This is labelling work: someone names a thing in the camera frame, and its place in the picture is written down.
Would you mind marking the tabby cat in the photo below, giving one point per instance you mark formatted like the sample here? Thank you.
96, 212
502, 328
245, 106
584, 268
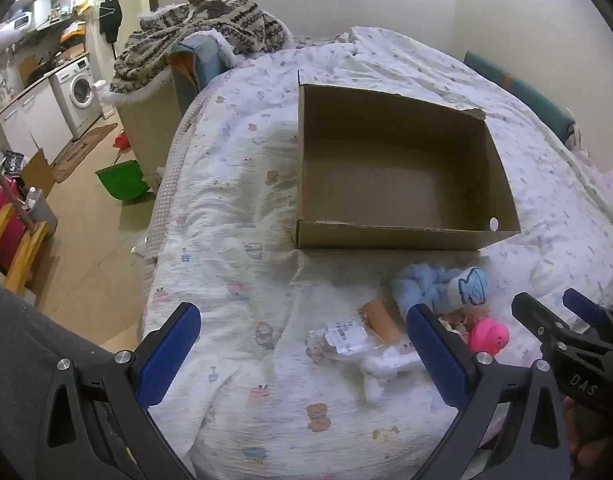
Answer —
211, 5

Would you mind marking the teal headboard cushion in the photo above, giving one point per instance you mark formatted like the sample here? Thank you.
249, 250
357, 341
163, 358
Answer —
521, 90

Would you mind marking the pink rubber duck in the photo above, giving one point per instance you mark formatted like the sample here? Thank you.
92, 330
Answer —
489, 335

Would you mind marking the clear plastic bag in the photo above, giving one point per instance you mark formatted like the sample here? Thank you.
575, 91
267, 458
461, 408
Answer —
336, 337

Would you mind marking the person's right hand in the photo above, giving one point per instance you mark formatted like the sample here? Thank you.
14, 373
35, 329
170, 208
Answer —
586, 435

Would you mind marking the blue plush toy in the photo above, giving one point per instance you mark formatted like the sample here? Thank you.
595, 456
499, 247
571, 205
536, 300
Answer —
436, 285

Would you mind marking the beige lace scrunchie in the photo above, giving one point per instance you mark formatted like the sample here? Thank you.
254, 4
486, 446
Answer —
456, 321

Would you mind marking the white lace scrunchie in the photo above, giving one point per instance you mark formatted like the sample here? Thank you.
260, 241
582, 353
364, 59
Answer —
386, 367

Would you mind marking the grey plastic bin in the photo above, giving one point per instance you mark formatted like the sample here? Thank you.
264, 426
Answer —
44, 212

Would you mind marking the beige storage box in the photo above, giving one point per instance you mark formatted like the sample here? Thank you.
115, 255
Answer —
146, 125

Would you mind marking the white washing machine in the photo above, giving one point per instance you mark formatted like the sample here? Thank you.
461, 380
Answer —
79, 92

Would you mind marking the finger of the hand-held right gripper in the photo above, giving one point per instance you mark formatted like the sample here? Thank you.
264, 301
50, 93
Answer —
544, 322
586, 307

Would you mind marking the brown patterned doormat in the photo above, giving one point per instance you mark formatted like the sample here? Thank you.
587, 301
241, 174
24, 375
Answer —
81, 152

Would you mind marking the yellow wooden chair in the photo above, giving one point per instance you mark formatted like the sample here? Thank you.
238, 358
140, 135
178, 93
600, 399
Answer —
26, 255

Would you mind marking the white kitchen cabinets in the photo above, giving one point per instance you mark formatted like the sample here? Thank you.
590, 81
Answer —
31, 120

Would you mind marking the white microwave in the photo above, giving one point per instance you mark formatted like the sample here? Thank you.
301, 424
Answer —
14, 24

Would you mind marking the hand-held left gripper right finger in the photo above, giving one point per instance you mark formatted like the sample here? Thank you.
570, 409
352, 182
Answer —
436, 355

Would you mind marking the small red floor item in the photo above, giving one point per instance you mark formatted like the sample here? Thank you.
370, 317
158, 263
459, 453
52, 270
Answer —
121, 140

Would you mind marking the pink cloth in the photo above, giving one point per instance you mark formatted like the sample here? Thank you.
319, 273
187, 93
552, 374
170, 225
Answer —
601, 180

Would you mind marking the brown cardboard box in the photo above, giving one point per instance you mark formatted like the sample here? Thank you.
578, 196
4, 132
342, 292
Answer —
386, 170

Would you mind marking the printed white quilt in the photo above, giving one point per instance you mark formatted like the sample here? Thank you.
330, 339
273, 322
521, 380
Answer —
246, 220

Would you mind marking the orange brown tube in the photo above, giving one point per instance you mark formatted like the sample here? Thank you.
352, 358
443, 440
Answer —
384, 322

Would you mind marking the patterned knit blanket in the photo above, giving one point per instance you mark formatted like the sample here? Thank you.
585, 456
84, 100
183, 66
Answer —
186, 35

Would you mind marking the green plastic bin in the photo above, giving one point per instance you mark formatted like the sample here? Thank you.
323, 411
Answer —
122, 180

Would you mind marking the flat cardboard piece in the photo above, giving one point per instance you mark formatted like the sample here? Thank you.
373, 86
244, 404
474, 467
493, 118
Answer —
36, 172

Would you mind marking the red suitcase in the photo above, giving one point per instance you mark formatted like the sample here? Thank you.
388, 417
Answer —
4, 230

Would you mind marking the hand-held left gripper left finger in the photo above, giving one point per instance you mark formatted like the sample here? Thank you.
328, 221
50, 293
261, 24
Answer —
169, 355

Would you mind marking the dark hanging garment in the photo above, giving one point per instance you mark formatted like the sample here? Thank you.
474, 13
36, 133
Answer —
110, 17

